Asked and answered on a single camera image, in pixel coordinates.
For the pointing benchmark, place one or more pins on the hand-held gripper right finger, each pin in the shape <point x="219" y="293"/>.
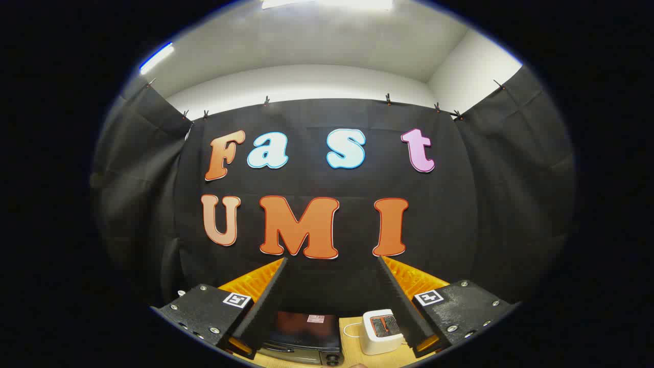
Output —
<point x="398" y="301"/>

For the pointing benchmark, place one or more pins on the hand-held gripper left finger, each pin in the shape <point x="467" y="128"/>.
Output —
<point x="268" y="301"/>

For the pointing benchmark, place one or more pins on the black toaster oven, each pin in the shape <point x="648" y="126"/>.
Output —
<point x="306" y="332"/>

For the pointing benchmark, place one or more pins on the white pop-up toaster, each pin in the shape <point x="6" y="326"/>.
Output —
<point x="375" y="337"/>

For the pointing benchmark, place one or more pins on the row of black cloth clips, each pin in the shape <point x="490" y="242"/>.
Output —
<point x="388" y="98"/>

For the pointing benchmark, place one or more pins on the narrow ceiling light strip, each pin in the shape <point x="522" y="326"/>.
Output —
<point x="156" y="58"/>

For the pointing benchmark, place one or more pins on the large ceiling light panel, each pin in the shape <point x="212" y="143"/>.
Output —
<point x="327" y="3"/>

